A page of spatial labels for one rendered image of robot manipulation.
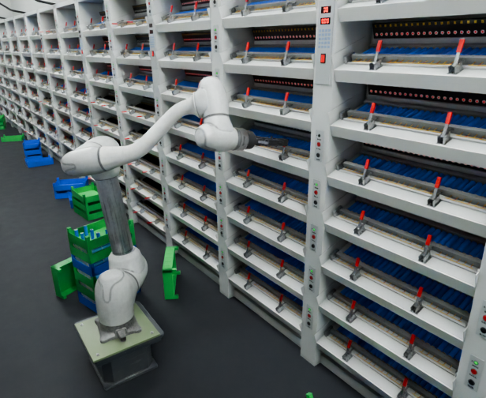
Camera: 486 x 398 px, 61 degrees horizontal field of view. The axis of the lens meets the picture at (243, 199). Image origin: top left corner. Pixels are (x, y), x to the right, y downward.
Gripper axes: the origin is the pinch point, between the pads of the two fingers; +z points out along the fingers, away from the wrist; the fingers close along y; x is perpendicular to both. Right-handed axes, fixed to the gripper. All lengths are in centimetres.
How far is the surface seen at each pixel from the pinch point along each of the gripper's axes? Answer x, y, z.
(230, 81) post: 22.9, -42.5, 0.2
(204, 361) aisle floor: -108, -7, -19
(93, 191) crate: -86, -239, 3
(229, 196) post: -37, -43, 10
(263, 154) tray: -7.9, -12.9, 2.7
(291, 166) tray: -9.1, 7.5, 1.8
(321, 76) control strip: 27.8, 22.4, -5.9
